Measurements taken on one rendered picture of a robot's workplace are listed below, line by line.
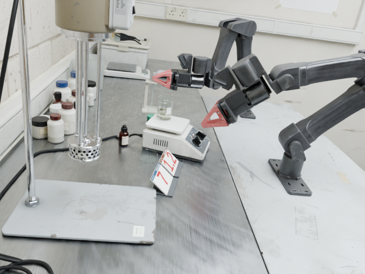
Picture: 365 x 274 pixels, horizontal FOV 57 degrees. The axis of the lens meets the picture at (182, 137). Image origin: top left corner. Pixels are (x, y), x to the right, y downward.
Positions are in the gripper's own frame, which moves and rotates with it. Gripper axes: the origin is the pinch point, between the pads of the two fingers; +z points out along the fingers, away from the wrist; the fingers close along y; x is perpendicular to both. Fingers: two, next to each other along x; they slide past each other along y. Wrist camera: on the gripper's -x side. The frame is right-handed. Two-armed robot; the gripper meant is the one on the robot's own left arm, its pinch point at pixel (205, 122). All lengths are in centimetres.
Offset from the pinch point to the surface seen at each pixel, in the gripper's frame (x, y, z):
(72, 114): -23.4, 0.2, 35.9
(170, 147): 1.5, 0.1, 13.5
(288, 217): 27.8, 17.4, -10.5
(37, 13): -61, -20, 37
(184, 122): -2.0, -8.3, 8.4
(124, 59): -41, -101, 53
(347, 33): 25, -178, -71
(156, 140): -2.7, 0.1, 16.3
